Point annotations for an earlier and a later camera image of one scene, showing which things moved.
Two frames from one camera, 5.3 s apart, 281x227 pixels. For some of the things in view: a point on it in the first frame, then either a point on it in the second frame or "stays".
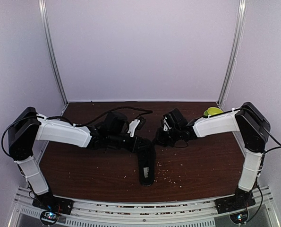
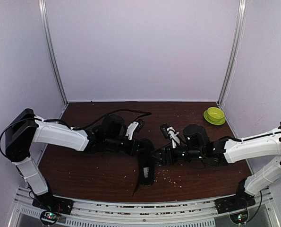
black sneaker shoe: [146, 150] stays
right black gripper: [159, 140] -> [165, 152]
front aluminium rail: [146, 214] stays
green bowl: [212, 110] stays
